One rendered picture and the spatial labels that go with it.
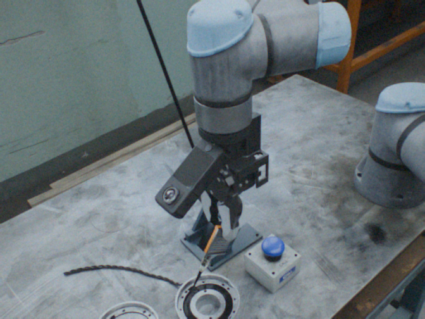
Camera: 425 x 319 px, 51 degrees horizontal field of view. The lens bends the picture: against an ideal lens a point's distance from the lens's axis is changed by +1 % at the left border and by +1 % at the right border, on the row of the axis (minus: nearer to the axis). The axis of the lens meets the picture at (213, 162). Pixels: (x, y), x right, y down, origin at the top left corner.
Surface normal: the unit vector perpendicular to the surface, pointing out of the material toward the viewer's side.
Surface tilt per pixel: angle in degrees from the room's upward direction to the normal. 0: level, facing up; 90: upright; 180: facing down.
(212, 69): 90
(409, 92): 7
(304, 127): 0
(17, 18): 90
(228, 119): 90
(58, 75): 90
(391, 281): 0
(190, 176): 32
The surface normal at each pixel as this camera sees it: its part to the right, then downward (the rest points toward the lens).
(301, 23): 0.10, -0.29
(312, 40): 0.21, 0.25
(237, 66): 0.28, 0.63
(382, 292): -0.06, -0.78
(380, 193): -0.56, 0.28
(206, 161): -0.44, -0.43
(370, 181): -0.81, 0.13
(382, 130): -0.97, 0.20
